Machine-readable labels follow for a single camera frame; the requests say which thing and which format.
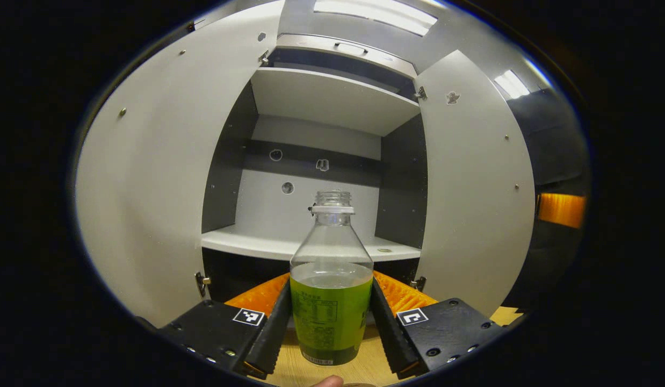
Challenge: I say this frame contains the green label clear bottle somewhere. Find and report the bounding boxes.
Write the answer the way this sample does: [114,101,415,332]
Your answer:
[290,190,374,366]

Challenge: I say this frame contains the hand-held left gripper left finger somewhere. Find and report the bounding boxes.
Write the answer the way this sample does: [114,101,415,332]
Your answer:
[158,273,293,379]

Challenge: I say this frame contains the small ceiling light panel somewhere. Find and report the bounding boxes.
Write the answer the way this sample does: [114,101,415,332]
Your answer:
[494,69,530,100]

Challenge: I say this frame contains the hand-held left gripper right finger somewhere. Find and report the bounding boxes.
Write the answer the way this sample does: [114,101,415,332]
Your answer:
[369,270,505,379]

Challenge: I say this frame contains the white cabinet door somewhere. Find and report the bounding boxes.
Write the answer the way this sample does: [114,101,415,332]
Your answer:
[416,50,536,318]
[75,0,285,328]

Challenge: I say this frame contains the large ceiling light panel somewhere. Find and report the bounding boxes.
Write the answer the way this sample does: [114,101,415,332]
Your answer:
[314,0,438,36]

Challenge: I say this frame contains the white and grey cabinet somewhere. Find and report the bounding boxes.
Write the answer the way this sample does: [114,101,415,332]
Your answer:
[201,33,427,302]

